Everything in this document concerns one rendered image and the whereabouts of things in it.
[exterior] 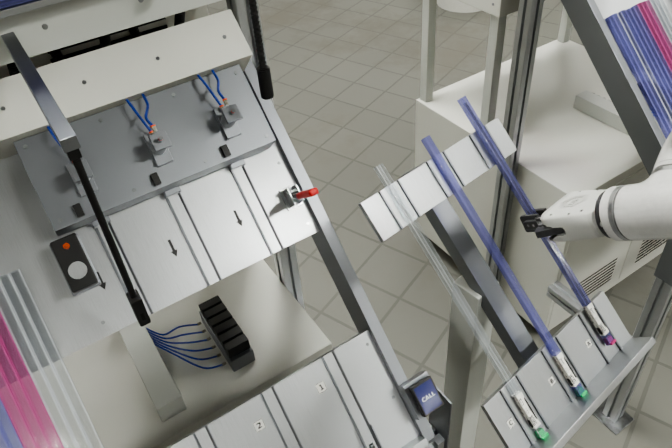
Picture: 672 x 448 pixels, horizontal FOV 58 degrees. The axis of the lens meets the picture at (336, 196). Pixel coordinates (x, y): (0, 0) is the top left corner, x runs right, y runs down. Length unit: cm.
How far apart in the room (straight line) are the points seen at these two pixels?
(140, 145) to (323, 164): 193
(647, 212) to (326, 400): 55
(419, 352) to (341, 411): 106
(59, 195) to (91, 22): 24
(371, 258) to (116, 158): 154
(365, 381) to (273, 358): 32
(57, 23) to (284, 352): 76
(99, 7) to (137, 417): 76
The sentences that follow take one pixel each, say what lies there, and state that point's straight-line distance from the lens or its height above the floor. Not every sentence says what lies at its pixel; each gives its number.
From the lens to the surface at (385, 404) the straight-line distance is 104.
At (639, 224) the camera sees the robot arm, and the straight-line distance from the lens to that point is 96.
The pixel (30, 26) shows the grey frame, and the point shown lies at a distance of 91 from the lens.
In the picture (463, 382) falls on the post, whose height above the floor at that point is 55.
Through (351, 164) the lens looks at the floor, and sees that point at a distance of 277.
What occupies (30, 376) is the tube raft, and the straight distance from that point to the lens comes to 94.
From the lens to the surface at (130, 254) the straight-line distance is 94.
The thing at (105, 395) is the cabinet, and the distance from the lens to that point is 134.
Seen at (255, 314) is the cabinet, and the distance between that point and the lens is 137.
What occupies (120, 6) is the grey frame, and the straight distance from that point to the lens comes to 93.
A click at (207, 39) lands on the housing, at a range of 96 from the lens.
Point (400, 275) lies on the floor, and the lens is 226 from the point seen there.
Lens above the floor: 166
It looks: 40 degrees down
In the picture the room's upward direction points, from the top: 5 degrees counter-clockwise
